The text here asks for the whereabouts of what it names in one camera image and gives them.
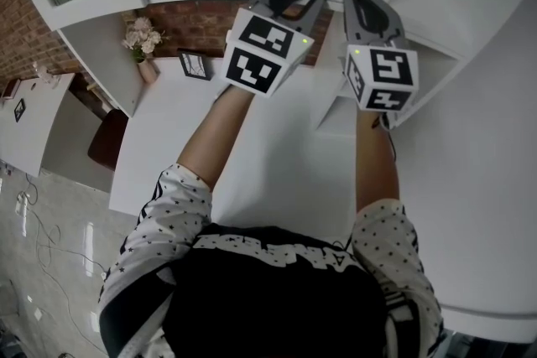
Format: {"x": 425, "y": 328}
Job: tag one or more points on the white power strip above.
{"x": 22, "y": 203}

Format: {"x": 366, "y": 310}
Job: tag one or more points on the person's left forearm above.
{"x": 214, "y": 138}

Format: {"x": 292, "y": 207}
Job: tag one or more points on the pale pink flower bouquet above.
{"x": 142, "y": 37}

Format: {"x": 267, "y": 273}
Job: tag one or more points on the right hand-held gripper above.
{"x": 390, "y": 71}

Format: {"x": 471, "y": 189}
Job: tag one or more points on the pink vase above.
{"x": 147, "y": 71}

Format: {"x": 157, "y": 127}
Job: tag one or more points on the person's right forearm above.
{"x": 376, "y": 172}

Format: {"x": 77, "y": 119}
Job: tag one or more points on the brown chair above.
{"x": 108, "y": 140}

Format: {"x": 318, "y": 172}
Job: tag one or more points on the small black picture frame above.
{"x": 19, "y": 110}

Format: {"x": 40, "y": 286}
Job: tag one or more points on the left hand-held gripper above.
{"x": 257, "y": 67}

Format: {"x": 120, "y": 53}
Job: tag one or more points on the white side desk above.
{"x": 25, "y": 134}

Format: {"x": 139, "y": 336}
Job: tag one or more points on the small pale flower ornament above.
{"x": 44, "y": 73}

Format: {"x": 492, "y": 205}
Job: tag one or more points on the black and white starred shirt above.
{"x": 268, "y": 289}

